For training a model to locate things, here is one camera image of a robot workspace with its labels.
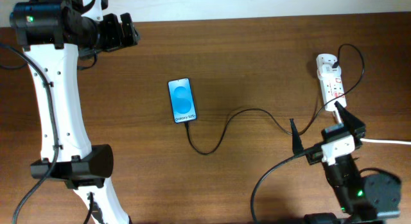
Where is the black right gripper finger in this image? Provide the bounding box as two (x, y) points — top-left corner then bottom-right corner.
(290, 118), (304, 155)
(334, 101), (365, 134)

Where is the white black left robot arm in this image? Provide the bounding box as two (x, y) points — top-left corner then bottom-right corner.
(10, 0), (139, 223)

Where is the black charger cable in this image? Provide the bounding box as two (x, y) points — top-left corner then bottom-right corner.
(184, 43), (366, 156)

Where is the white charger adapter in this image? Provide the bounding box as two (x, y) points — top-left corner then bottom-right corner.
(317, 63), (341, 80)

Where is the white power strip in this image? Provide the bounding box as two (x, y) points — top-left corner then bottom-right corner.
(316, 54), (347, 112)

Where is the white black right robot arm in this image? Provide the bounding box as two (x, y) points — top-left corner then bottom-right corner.
(290, 102), (401, 223)

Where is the blue Galaxy smartphone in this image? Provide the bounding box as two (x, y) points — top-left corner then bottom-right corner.
(168, 78), (197, 123)

